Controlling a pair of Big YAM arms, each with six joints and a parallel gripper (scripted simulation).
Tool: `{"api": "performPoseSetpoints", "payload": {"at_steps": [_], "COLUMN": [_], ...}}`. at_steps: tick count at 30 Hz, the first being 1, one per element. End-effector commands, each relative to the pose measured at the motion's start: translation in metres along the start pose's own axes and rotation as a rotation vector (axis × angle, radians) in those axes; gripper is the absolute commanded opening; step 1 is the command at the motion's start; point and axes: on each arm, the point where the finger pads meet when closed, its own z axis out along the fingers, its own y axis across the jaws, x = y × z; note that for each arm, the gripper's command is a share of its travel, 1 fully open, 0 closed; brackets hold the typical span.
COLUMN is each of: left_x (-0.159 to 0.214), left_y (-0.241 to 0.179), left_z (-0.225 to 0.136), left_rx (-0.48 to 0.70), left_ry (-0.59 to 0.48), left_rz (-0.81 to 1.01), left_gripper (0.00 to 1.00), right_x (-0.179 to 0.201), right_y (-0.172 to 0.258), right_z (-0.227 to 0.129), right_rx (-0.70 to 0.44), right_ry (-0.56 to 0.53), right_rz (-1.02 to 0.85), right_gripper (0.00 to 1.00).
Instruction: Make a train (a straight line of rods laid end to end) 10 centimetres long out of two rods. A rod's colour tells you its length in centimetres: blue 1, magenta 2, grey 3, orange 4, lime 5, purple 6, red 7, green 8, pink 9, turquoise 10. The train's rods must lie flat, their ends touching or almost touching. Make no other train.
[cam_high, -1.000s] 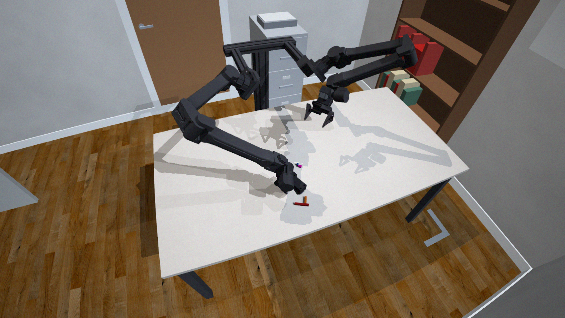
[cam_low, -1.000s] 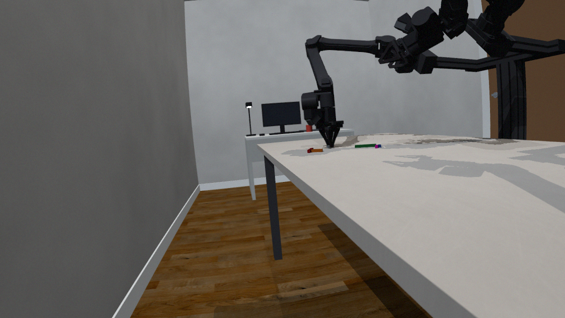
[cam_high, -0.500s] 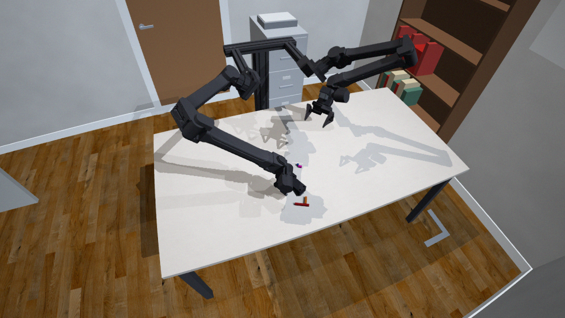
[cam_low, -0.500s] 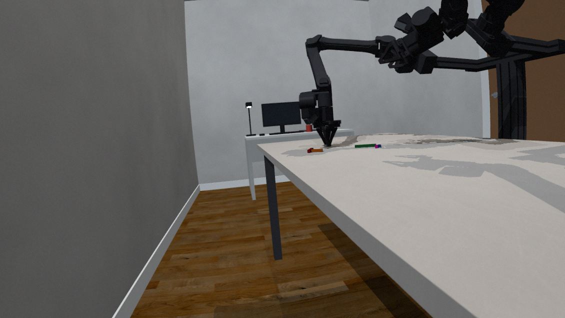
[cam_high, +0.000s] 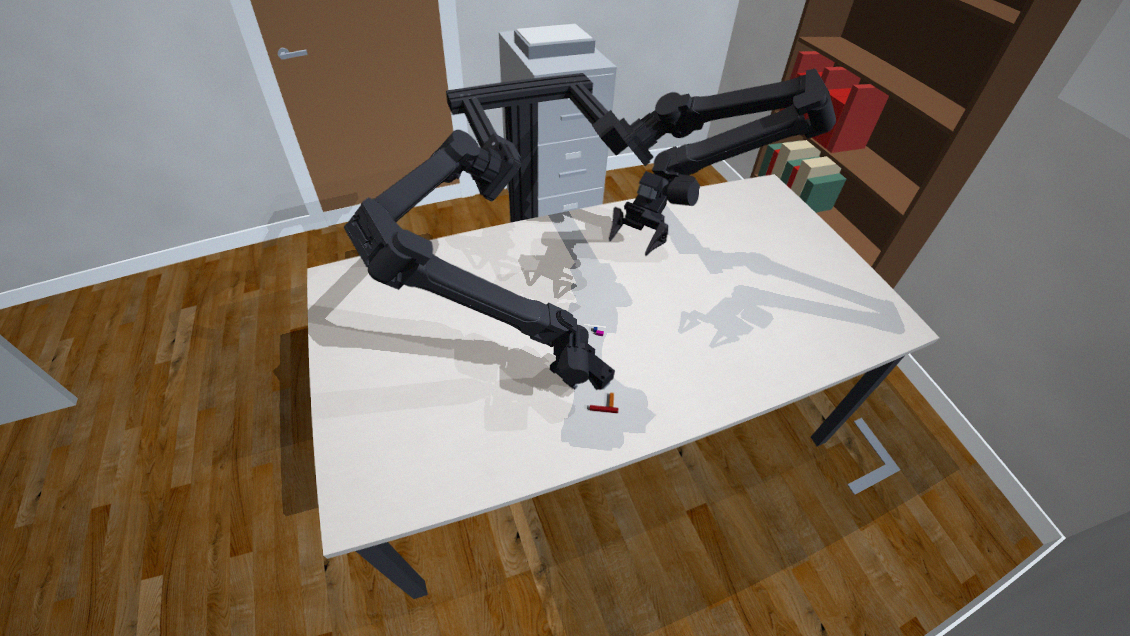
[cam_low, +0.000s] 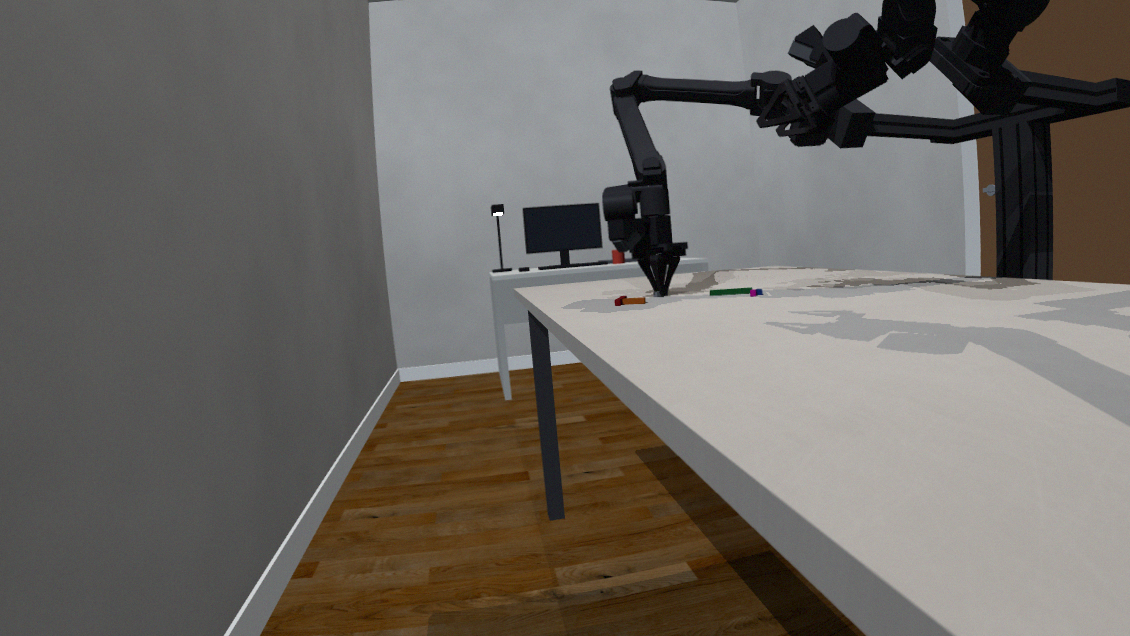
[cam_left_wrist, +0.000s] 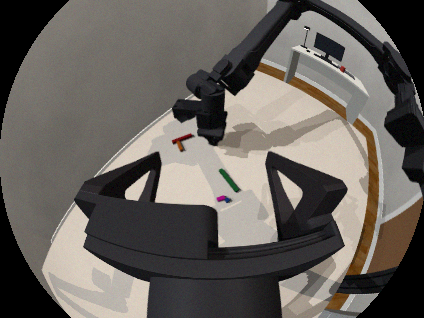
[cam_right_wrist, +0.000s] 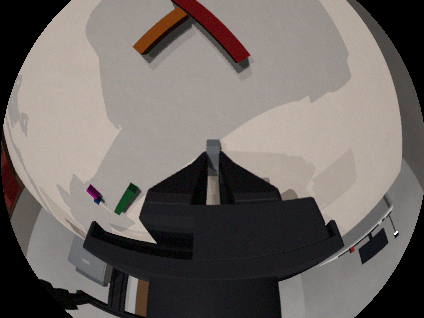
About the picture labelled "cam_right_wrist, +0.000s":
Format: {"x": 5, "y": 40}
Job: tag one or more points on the grey rod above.
{"x": 213, "y": 151}

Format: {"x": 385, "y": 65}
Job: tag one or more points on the small magenta block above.
{"x": 92, "y": 191}

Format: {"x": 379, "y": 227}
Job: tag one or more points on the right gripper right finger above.
{"x": 241, "y": 186}

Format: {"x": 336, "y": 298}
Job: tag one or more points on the orange rod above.
{"x": 161, "y": 29}

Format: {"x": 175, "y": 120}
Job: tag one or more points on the dark red bar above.
{"x": 217, "y": 29}

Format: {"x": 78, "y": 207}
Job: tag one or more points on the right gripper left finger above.
{"x": 186, "y": 186}

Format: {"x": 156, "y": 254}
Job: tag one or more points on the dark green rod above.
{"x": 131, "y": 190}

